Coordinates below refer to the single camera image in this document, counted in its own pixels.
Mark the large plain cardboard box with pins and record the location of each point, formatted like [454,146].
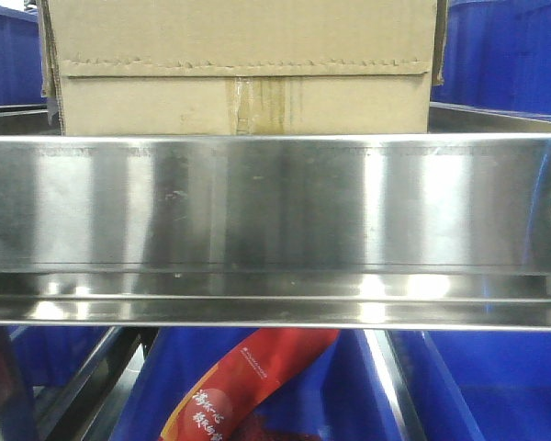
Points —
[242,67]

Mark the blue bin lower centre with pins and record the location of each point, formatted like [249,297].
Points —
[340,396]

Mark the blue bin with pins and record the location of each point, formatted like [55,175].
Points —
[20,59]
[340,396]
[478,385]
[497,55]

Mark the red snack bag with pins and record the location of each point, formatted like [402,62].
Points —
[242,379]

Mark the blue bin lower right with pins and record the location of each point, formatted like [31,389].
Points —
[478,385]

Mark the blue bin upper right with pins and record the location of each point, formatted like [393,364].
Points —
[497,55]

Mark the blue bin upper left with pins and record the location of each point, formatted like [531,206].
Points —
[20,59]

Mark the stainless steel shelf rail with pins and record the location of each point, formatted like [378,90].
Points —
[425,231]

